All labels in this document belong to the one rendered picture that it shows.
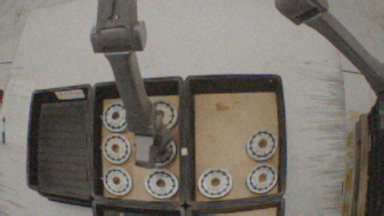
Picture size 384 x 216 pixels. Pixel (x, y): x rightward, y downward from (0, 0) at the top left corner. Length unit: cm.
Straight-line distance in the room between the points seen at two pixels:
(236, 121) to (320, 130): 37
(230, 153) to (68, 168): 56
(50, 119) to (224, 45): 74
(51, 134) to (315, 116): 100
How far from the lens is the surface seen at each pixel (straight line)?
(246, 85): 145
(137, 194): 141
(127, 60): 88
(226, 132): 144
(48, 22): 205
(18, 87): 192
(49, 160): 154
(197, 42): 173
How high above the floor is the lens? 218
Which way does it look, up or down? 66 degrees down
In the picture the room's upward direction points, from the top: 11 degrees counter-clockwise
